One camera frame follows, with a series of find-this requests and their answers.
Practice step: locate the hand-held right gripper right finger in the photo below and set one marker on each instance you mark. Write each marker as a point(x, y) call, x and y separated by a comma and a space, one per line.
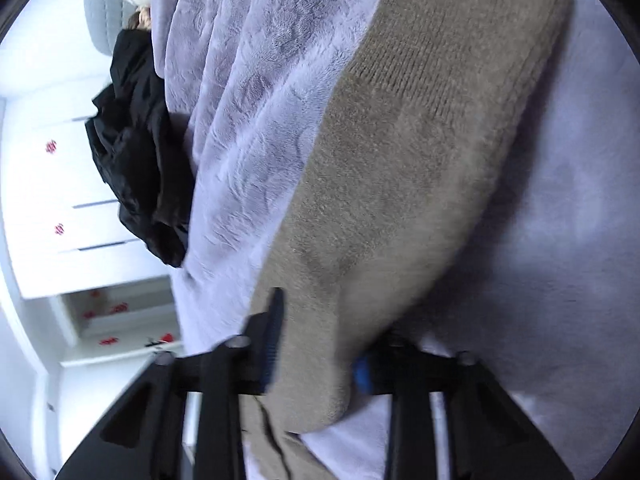
point(362, 376)

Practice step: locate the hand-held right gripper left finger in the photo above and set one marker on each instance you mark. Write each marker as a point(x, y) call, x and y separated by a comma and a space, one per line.
point(272, 341)

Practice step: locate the brown knit sweater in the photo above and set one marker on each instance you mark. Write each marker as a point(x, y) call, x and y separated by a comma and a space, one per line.
point(400, 160)

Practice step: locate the black jacket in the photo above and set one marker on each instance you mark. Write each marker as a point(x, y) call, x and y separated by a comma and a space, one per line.
point(140, 160)

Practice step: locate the lavender fleece blanket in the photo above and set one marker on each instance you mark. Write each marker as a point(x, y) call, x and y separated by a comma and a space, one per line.
point(240, 110)

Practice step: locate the white wardrobe with red decals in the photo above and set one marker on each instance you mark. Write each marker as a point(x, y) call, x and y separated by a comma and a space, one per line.
point(40, 185)

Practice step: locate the beige plush toy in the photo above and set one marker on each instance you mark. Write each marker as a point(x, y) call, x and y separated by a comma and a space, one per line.
point(141, 19)

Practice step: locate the grey padded headboard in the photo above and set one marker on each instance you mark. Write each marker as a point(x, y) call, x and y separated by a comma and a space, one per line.
point(102, 5)

